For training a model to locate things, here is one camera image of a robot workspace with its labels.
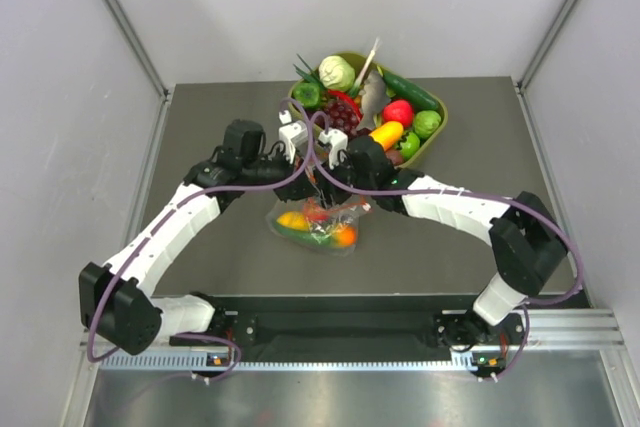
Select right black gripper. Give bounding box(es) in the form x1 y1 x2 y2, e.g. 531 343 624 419
307 152 376 211

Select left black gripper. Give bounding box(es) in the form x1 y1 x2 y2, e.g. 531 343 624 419
243 145 320 203

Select red fake tomato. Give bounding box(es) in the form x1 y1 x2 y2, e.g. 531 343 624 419
303 201 330 222

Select clear zip top bag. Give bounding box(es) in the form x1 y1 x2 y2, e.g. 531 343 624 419
265 196 372 256

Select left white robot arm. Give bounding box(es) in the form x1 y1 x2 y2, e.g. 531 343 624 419
79 115 314 362

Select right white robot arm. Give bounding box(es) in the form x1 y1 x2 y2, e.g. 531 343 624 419
319 129 573 347

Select orange green fake mango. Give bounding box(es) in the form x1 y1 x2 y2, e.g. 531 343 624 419
329 223 358 249

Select yellow fake lemon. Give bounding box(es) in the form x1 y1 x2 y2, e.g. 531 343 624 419
277 211 309 231

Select green fake cucumber in bag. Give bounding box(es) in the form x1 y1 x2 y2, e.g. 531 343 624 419
274 223 332 248

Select dark purple fake plum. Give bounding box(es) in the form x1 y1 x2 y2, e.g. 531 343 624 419
385 149 404 167

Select purple fake grapes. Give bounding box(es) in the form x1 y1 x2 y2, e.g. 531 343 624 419
323 98 371 139

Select yellow orange fake mango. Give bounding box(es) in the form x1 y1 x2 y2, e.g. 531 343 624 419
369 121 404 151

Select green fake bell pepper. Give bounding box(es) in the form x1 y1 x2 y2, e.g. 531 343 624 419
291 82 323 110

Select bright green fake pepper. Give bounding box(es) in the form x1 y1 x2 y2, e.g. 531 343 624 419
395 130 421 161

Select red fake chili pepper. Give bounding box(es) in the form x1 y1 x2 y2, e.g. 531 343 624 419
327 90 362 120

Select red fake apple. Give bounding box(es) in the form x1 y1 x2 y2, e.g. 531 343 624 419
382 99 414 130

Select grey fake fish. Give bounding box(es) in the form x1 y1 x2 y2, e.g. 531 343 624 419
356 70 390 131

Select fake green onion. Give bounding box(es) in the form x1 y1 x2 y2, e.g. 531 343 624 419
293 55 325 90

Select pale green fake cabbage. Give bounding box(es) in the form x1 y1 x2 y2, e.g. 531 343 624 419
318 55 356 92

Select light green fake fruit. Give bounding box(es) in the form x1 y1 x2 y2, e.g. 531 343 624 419
412 110 442 140

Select dark green fake cucumber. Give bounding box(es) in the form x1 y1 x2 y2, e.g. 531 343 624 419
382 70 440 111

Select olive green plastic bin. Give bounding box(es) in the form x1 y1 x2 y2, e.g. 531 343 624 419
288 52 448 168

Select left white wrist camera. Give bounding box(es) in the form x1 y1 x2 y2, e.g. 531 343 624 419
278 110 308 164

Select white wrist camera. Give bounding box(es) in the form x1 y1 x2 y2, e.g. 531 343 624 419
278 110 308 164
318 128 348 169

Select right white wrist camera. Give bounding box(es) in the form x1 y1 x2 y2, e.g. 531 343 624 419
318 128 348 169

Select grey slotted cable duct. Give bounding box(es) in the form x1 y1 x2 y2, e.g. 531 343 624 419
100 348 499 372

